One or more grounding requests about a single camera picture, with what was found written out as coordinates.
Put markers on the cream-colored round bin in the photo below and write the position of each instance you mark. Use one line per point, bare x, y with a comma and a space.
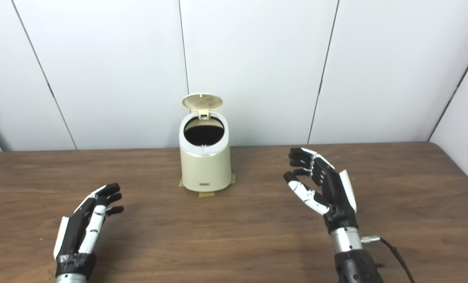
205, 169

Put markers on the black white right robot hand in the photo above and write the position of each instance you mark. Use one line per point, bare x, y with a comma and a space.
338, 196

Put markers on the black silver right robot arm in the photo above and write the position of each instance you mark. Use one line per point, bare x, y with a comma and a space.
353, 263

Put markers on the cream round bin lid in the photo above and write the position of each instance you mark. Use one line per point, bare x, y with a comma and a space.
202, 101

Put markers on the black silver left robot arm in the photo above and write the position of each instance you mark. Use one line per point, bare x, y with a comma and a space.
70, 279

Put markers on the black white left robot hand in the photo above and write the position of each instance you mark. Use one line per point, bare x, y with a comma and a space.
74, 236

